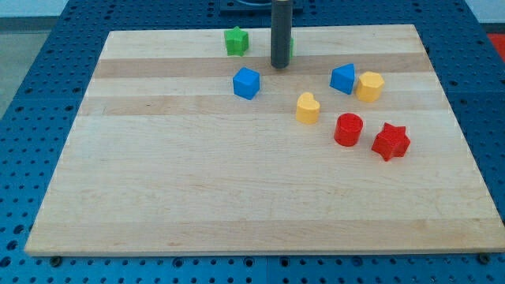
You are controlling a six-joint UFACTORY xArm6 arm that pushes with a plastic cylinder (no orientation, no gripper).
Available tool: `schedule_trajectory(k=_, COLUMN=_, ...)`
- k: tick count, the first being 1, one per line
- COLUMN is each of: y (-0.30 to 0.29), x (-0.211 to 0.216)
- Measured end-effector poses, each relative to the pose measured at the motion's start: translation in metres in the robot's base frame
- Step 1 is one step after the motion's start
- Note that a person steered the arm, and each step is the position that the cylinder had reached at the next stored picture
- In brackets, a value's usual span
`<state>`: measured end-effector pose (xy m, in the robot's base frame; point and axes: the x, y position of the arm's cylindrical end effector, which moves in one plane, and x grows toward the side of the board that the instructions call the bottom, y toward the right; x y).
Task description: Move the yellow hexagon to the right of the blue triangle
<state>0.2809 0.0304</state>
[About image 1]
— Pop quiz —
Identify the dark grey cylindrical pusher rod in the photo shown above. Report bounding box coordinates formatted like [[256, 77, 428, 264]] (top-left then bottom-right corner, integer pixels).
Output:
[[271, 0, 293, 69]]

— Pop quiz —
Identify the blue triangle block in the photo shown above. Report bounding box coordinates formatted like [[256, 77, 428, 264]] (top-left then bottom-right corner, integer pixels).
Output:
[[329, 63, 355, 95]]

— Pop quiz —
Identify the yellow hexagon block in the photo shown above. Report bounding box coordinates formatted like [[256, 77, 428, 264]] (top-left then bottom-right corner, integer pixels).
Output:
[[355, 71, 385, 103]]

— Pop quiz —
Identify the green block behind rod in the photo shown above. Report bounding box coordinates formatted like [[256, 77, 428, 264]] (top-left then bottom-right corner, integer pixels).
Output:
[[290, 37, 294, 59]]

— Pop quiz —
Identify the green star block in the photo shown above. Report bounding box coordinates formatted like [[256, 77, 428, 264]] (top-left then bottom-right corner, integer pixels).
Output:
[[224, 26, 249, 56]]

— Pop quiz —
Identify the blue cube block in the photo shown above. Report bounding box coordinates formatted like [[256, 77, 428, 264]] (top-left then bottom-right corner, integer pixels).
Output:
[[233, 67, 260, 100]]

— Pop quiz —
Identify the yellow heart block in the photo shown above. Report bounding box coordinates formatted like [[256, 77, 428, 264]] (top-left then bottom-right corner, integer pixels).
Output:
[[295, 92, 320, 125]]

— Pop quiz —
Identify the red cylinder block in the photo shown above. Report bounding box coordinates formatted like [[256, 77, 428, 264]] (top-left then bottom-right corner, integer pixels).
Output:
[[334, 113, 364, 147]]

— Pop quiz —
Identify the wooden board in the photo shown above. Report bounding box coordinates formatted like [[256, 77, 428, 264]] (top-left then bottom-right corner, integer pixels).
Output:
[[24, 24, 504, 256]]

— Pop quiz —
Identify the red star block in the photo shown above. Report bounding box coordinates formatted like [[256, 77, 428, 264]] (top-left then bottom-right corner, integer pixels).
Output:
[[372, 122, 410, 161]]

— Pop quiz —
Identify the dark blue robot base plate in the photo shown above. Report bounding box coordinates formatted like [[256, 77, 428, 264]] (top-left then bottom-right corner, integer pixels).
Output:
[[219, 0, 305, 17]]

